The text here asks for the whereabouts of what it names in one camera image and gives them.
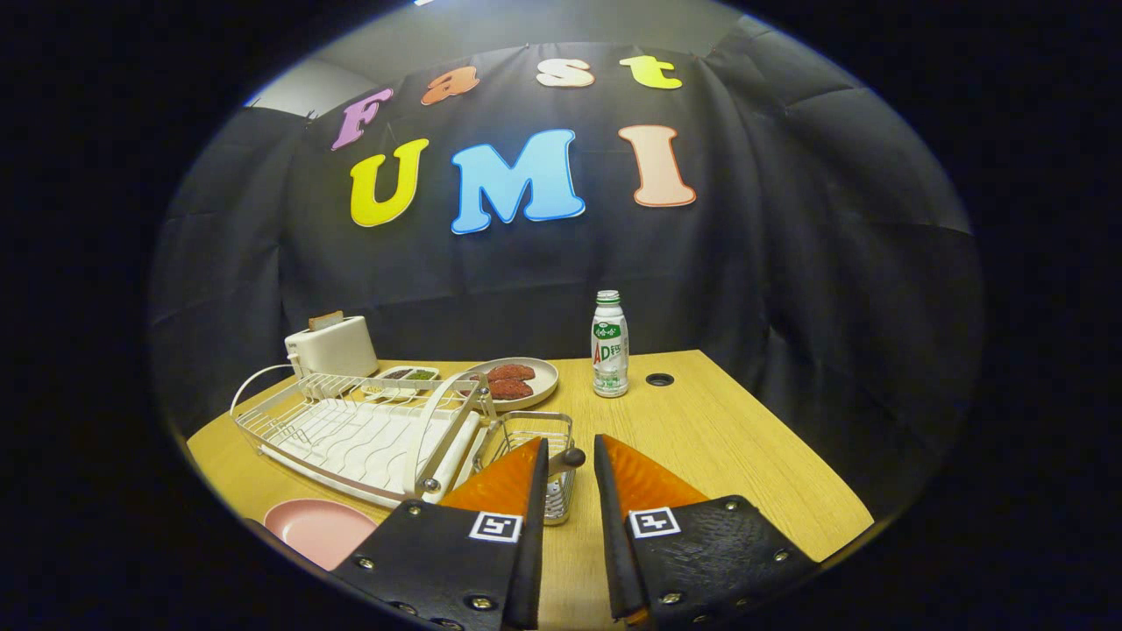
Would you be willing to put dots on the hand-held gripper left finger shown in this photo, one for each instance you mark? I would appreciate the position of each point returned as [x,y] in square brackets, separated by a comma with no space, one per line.
[535,543]

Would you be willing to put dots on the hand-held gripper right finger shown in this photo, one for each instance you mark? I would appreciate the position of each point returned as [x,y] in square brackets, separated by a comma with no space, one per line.
[609,543]

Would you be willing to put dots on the pink plate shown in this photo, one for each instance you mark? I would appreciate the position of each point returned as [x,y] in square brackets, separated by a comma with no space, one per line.
[316,530]

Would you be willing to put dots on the beige round plate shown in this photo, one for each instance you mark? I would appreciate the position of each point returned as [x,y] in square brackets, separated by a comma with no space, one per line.
[543,381]

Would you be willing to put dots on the brown meat patty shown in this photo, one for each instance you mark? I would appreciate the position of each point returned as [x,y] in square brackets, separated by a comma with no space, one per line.
[510,389]
[511,372]

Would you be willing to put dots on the white green-label drink bottle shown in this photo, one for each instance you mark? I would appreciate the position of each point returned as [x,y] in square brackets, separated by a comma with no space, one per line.
[610,368]

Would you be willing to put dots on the green mung beans pile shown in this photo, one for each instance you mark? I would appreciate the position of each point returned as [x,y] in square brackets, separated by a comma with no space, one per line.
[421,374]

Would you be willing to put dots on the white divided tray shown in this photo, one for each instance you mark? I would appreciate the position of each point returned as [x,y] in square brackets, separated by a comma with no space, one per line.
[396,384]

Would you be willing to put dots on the white toaster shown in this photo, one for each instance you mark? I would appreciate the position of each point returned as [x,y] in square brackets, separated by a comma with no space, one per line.
[337,350]

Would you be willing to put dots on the brown toast slice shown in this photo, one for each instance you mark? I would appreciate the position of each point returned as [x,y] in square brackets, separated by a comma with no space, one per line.
[326,321]

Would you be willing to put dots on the black backdrop cloth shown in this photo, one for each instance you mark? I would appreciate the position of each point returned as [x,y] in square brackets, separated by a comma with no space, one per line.
[789,263]

